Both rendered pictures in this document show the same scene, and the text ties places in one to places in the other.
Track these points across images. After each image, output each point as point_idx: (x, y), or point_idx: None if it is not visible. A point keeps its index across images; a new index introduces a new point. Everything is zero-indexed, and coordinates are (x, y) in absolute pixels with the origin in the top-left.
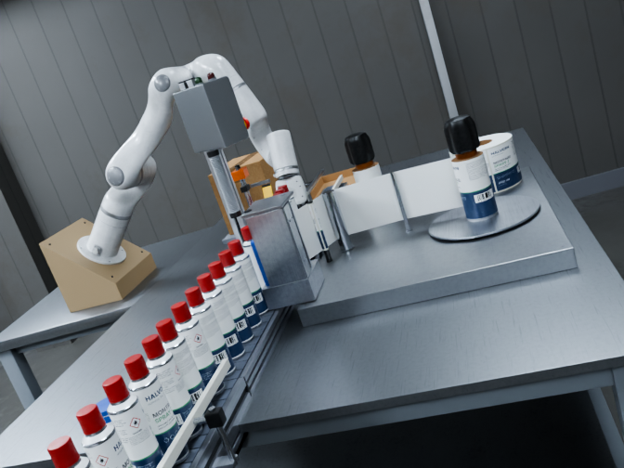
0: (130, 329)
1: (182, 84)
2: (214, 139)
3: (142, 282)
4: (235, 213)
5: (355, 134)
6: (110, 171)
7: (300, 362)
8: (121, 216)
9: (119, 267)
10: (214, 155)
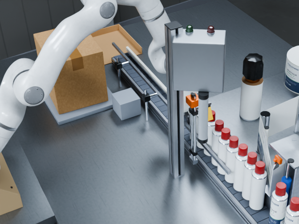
0: None
1: (174, 31)
2: (212, 85)
3: (14, 180)
4: (207, 139)
5: (256, 57)
6: (30, 91)
7: None
8: (16, 128)
9: (3, 174)
10: (208, 98)
